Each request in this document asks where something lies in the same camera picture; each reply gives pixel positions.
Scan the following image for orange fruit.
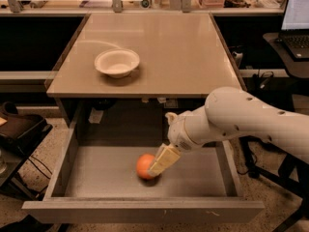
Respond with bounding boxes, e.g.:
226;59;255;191
136;154;155;180

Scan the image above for open grey top drawer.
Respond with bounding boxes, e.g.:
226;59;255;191
23;107;264;223

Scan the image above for black stand legs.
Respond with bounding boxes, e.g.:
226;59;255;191
239;136;309;232

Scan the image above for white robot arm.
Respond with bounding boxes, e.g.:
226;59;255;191
147;87;309;177

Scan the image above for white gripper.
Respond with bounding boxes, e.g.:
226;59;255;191
147;109;207;177

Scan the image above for white paper bowl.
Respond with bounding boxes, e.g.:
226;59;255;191
94;48;140;78

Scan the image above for black laptop computer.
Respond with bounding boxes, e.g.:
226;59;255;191
279;0;309;61

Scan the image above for grey counter cabinet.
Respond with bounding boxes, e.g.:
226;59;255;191
43;12;247;128

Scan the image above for black side cart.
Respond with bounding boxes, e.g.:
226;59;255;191
0;101;52;200

